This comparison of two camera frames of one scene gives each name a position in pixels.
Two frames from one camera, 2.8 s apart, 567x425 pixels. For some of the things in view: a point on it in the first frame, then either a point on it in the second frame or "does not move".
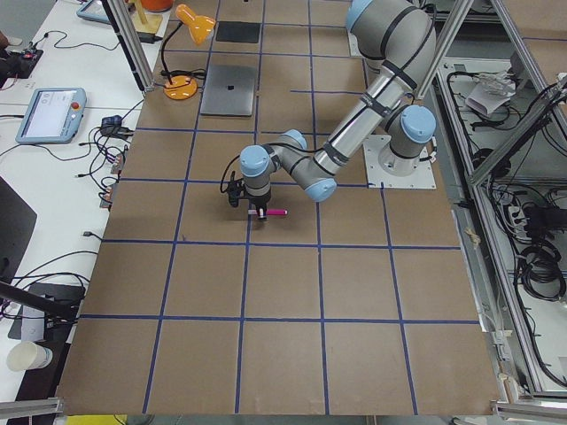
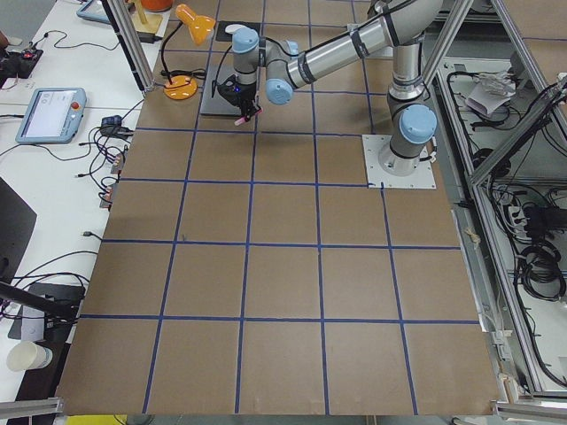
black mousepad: (238, 32) does not move
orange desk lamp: (181, 88) does not move
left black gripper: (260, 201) to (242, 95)
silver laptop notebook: (229, 90) does not move
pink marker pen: (268, 212) to (240, 120)
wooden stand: (145, 23) does not move
